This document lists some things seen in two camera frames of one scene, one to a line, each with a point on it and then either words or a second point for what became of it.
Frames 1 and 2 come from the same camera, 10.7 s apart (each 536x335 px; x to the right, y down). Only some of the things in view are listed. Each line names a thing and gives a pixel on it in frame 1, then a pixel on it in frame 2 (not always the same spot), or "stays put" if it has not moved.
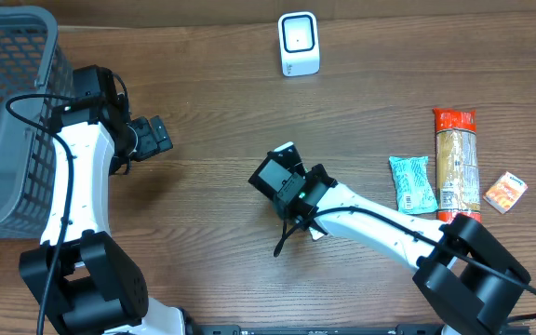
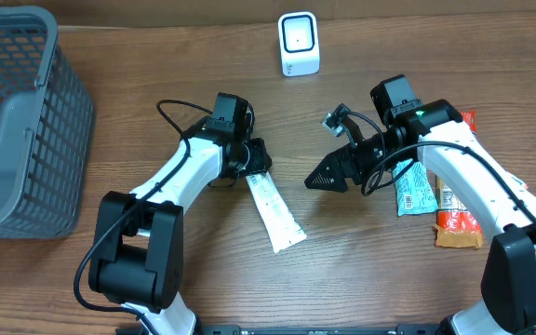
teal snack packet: [415, 189] stays put
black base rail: [398, 329] stays put
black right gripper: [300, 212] -> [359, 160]
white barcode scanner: [299, 44] stays put
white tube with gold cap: [314, 233] -> [281, 225]
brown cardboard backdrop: [98, 13] stays put
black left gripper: [157, 137] -> [256, 156]
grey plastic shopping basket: [19, 74] stays put
